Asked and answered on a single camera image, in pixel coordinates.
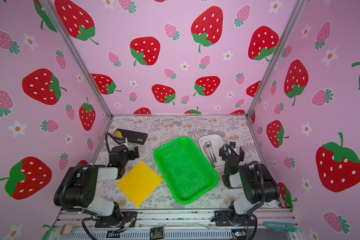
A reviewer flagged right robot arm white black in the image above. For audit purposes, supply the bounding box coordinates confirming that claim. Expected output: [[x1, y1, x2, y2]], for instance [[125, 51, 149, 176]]
[[211, 144, 280, 226]]

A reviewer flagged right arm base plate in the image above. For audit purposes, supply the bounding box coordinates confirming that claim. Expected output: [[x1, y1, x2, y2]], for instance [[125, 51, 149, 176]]
[[210, 210, 257, 227]]

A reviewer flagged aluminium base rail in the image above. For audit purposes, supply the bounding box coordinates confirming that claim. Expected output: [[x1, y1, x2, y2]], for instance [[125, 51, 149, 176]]
[[43, 209, 304, 240]]

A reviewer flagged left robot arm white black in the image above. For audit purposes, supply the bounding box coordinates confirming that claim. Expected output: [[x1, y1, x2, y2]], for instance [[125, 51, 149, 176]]
[[54, 130, 147, 227]]

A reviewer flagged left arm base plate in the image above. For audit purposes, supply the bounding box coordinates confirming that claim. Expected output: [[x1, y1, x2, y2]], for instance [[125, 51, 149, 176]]
[[95, 211, 138, 228]]

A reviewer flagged silver spoon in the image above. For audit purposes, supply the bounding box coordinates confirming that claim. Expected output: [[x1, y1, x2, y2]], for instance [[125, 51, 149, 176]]
[[204, 142, 214, 164]]

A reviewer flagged yellow paper napkin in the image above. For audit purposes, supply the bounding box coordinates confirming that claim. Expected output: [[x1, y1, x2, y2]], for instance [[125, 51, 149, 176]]
[[117, 162, 163, 207]]

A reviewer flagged silver fork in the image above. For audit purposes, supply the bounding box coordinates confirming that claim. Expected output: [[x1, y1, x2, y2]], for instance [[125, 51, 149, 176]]
[[208, 141, 217, 163]]

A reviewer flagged white plastic tray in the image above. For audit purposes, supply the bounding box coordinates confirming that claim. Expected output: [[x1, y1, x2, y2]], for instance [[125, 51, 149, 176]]
[[199, 134, 225, 174]]

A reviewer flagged black box yellow label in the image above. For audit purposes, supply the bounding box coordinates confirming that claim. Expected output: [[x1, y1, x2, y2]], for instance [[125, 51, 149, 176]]
[[112, 129, 148, 145]]

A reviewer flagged green plastic basket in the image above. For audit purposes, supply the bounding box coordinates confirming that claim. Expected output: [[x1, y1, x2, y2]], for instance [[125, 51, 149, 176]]
[[154, 137, 219, 205]]

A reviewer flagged small black circuit board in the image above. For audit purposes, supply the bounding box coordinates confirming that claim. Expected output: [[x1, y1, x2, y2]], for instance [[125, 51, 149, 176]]
[[150, 227, 164, 240]]

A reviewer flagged small beige box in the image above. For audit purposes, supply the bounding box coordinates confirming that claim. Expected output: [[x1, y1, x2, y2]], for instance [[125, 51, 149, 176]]
[[60, 224, 76, 235]]

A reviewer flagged teal utility knife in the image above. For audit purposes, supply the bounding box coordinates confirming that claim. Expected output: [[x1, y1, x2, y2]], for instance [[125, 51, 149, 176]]
[[264, 222, 296, 233]]

